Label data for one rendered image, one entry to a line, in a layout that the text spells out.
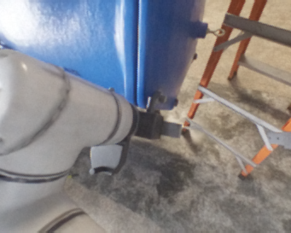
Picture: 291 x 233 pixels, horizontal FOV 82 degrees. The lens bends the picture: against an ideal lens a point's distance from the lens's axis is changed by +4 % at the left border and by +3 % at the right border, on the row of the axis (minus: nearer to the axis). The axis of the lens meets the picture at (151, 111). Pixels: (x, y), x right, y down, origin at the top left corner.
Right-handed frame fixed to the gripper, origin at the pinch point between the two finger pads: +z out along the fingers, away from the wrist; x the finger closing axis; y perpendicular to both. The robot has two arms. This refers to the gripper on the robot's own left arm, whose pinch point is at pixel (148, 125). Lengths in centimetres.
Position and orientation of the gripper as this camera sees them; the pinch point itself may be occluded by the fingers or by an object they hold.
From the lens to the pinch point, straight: 43.7
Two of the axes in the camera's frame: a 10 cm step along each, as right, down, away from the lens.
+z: 3.5, 1.4, 9.3
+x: -9.2, -1.4, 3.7
